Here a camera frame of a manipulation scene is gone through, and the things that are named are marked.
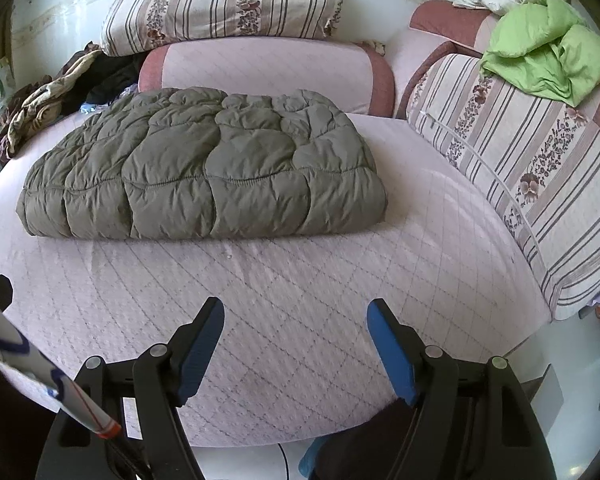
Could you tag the black clothes pile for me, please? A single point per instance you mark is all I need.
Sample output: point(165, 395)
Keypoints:
point(115, 82)

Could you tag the dark brown cloth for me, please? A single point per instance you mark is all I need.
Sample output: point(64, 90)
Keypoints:
point(360, 445)

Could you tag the olive quilted down jacket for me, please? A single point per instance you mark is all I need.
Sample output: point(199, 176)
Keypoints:
point(205, 170)

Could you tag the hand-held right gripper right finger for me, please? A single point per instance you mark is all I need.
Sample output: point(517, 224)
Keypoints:
point(392, 355)

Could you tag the clear plastic bag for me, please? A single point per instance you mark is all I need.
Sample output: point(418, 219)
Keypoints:
point(90, 107)

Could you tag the striped floral pillow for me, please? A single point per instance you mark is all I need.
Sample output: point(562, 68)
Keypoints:
point(220, 5)
point(530, 150)

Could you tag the green padded cloth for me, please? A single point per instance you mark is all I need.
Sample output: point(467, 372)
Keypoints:
point(545, 45)

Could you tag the beige patterned blanket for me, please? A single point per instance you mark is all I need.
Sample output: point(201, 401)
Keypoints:
point(35, 105)

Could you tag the pink quilted sofa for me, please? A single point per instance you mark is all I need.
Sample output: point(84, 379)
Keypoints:
point(305, 285)

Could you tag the blue cloth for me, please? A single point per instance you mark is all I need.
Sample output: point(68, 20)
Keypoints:
point(310, 462)

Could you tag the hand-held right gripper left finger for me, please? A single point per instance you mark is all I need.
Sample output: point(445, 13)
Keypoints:
point(200, 350)

